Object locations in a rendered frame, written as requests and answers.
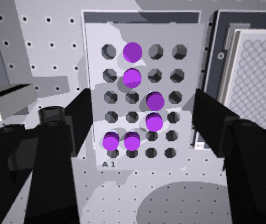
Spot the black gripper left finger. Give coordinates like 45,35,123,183
0,88,93,224

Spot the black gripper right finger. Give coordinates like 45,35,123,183
191,89,266,224

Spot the grey base plate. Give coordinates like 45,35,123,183
0,0,266,224

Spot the white multi-well plate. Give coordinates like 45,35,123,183
217,29,266,129

